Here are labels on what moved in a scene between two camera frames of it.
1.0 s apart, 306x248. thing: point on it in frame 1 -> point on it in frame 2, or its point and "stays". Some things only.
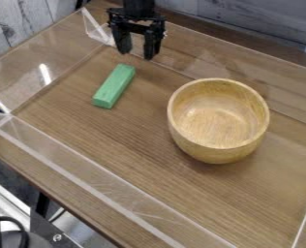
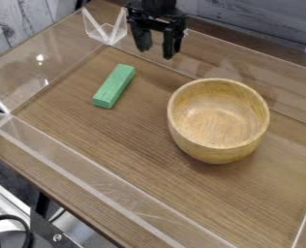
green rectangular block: x=114 y=85 stays
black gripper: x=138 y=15 -> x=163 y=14
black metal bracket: x=44 y=228 stays
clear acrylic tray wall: x=203 y=134 stays
